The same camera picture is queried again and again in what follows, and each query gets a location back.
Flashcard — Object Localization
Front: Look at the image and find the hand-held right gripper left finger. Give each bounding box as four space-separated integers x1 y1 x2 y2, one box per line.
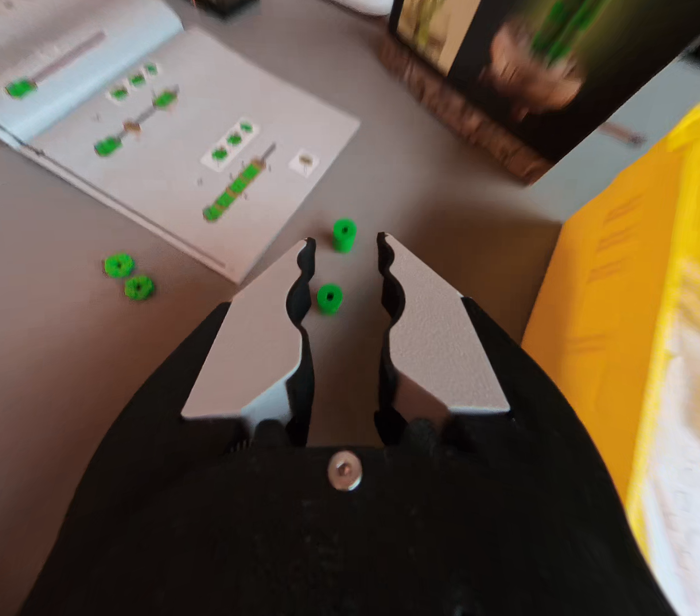
180 238 318 445

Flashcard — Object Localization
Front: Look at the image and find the black toy set box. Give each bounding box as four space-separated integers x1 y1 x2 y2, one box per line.
379 0 700 186

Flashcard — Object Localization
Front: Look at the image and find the open instruction booklet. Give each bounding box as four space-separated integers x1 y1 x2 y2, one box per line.
0 0 362 285

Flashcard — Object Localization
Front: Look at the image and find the grey desk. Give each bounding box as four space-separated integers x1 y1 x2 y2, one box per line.
0 0 700 614

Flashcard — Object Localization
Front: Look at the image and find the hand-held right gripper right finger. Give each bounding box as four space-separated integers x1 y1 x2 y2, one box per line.
374 231 513 445

